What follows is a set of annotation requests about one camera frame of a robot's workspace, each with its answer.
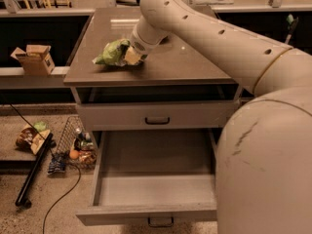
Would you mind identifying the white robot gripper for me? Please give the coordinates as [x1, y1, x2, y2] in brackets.
[124, 17, 169, 65]

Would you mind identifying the green jalapeno chip bag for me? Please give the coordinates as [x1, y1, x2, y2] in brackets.
[93, 39, 130, 66]

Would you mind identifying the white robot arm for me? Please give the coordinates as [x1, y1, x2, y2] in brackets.
[131, 0, 312, 234]

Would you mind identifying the closed grey top drawer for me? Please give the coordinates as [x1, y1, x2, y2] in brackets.
[77, 100, 238, 131]

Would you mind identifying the grey drawer cabinet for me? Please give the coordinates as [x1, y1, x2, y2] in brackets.
[62, 6, 244, 228]

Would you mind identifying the open grey middle drawer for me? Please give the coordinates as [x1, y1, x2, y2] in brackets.
[77, 129, 216, 227]

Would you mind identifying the blue snack bag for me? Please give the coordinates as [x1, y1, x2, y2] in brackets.
[47, 156, 66, 175]

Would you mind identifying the brown cardboard box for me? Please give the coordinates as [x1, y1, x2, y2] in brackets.
[11, 45, 55, 76]

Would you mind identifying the orange fruit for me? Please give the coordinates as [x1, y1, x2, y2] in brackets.
[69, 149, 79, 160]

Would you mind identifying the snack bags pile left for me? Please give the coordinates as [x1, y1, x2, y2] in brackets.
[16, 121, 51, 155]

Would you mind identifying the grabber reacher tool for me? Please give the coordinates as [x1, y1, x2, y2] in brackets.
[285, 14, 298, 44]

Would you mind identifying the black pole on floor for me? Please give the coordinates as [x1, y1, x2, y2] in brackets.
[15, 134, 53, 209]

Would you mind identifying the wire mesh basket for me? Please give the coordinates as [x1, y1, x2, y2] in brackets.
[56, 116, 97, 171]

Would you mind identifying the black power cable left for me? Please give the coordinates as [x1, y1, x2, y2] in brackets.
[9, 103, 82, 234]

